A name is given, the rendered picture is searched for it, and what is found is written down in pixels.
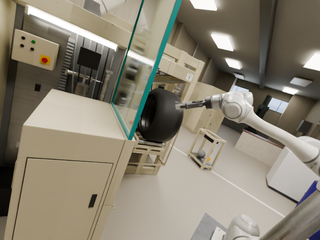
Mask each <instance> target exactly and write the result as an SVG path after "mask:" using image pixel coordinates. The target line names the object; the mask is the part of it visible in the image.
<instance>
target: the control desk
mask: <svg viewBox="0 0 320 240"><path fill-rule="evenodd" d="M135 142H136V141H135V139H134V137H133V139H132V140H128V138H127V136H126V134H125V132H124V130H123V128H122V126H121V124H120V122H119V120H118V117H117V115H116V113H115V111H114V109H113V107H112V105H111V103H107V102H103V101H99V100H94V99H90V98H86V97H83V96H79V95H75V94H71V93H67V92H63V91H60V90H55V89H51V91H50V92H49V93H48V94H47V96H46V97H45V98H44V99H43V101H42V102H41V103H40V104H39V106H38V107H37V108H36V109H35V110H34V112H33V113H32V114H31V115H30V117H29V118H28V119H27V120H26V122H25V123H24V124H23V125H22V131H21V137H20V145H19V151H18V156H17V162H16V169H15V174H14V180H13V186H12V192H11V198H10V205H9V212H8V217H7V223H6V229H5V235H4V240H100V238H101V235H102V232H103V229H104V227H105V224H106V221H107V218H108V216H109V213H110V210H111V207H112V205H113V203H114V200H115V197H116V195H117V192H118V189H119V186H120V183H121V180H122V178H123V175H124V172H125V170H126V167H127V165H128V162H129V159H130V156H131V153H132V151H133V148H134V145H135Z"/></svg>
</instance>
